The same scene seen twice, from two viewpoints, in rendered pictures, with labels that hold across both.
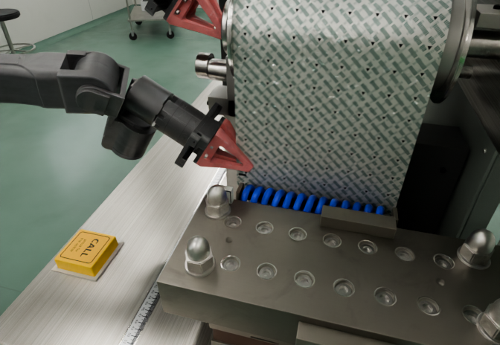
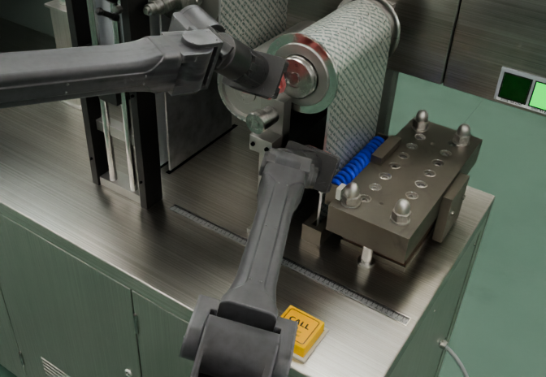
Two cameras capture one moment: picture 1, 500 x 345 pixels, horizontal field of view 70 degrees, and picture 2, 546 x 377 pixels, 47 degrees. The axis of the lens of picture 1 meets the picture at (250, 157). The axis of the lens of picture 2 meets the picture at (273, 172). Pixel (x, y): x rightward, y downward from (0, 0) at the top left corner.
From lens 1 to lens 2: 1.07 m
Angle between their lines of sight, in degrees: 58
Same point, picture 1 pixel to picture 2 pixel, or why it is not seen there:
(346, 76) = (366, 71)
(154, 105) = not seen: hidden behind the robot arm
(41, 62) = (288, 175)
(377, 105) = (374, 78)
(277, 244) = (392, 186)
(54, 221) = not seen: outside the picture
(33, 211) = not seen: outside the picture
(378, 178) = (371, 121)
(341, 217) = (385, 152)
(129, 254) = (305, 306)
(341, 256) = (407, 166)
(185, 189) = (229, 257)
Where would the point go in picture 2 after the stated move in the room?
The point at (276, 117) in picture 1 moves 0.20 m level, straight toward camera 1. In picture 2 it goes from (342, 119) to (450, 146)
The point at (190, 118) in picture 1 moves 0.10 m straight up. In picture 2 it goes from (315, 155) to (320, 105)
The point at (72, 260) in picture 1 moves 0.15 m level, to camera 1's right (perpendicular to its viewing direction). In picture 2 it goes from (311, 335) to (334, 274)
